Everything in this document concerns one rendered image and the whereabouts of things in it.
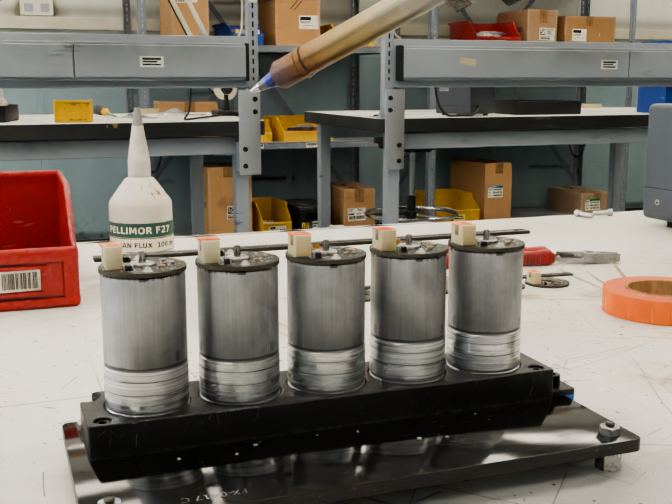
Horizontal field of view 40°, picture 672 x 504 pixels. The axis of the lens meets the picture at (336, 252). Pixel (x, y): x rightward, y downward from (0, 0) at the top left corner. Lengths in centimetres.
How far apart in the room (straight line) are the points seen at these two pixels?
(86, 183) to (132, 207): 416
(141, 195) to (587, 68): 262
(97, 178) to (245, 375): 439
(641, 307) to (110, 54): 214
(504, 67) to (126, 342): 266
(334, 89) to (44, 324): 449
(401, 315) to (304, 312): 3
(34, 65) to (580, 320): 213
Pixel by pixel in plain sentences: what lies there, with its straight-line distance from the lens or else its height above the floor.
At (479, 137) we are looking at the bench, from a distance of 293.
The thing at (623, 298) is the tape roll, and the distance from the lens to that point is 47.
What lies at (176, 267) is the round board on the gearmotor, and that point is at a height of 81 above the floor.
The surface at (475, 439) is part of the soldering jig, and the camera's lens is 28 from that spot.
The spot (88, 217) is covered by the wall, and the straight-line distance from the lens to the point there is 467.
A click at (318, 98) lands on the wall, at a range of 489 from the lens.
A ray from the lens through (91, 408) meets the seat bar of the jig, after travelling 28.
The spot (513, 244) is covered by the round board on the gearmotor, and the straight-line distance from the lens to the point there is 30.
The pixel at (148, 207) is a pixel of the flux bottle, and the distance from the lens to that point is 50.
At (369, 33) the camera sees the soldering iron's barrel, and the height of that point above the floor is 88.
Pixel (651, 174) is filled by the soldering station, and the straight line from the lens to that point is 77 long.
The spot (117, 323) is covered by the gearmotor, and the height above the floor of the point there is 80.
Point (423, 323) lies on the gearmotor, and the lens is 29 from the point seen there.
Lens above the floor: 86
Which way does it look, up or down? 11 degrees down
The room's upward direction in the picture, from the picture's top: straight up
